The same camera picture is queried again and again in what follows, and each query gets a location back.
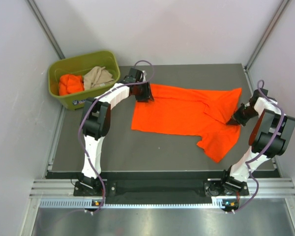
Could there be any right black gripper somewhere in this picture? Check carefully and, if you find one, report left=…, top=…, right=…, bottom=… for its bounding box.
left=226, top=103, right=260, bottom=126

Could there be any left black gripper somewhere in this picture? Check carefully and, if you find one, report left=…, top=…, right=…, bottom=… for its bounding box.
left=134, top=81, right=154, bottom=102

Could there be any orange t-shirt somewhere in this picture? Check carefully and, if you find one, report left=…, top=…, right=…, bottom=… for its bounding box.
left=131, top=84, right=242, bottom=163

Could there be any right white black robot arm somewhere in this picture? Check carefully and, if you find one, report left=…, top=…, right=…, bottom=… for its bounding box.
left=219, top=97, right=295, bottom=195

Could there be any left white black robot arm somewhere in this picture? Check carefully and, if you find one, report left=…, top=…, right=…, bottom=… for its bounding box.
left=78, top=82, right=154, bottom=195

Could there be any beige shirt in bin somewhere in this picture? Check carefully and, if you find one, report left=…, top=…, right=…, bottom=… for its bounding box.
left=83, top=66, right=114, bottom=90

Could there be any olive green plastic bin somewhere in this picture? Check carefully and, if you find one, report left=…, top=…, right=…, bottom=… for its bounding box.
left=48, top=50, right=120, bottom=110

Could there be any orange shirt in bin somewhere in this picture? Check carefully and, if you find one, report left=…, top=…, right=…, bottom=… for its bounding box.
left=59, top=74, right=84, bottom=96

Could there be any black centre mounting plate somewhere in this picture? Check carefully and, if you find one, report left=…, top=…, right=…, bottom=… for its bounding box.
left=106, top=179, right=211, bottom=205

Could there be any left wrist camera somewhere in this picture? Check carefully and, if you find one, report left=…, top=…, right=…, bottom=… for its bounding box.
left=125, top=68, right=146, bottom=83

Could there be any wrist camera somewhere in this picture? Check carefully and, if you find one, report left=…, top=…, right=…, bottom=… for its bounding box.
left=125, top=68, right=146, bottom=83
left=249, top=88, right=268, bottom=106

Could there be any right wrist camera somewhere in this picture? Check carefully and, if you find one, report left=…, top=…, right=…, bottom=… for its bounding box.
left=249, top=88, right=268, bottom=106

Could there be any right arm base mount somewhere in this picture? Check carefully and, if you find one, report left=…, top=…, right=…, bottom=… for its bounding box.
left=204, top=168, right=249, bottom=197

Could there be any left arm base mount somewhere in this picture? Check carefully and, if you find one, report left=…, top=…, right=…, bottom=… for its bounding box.
left=73, top=174, right=105, bottom=197

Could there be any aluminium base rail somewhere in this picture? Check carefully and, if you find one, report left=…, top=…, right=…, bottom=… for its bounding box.
left=29, top=178, right=295, bottom=210

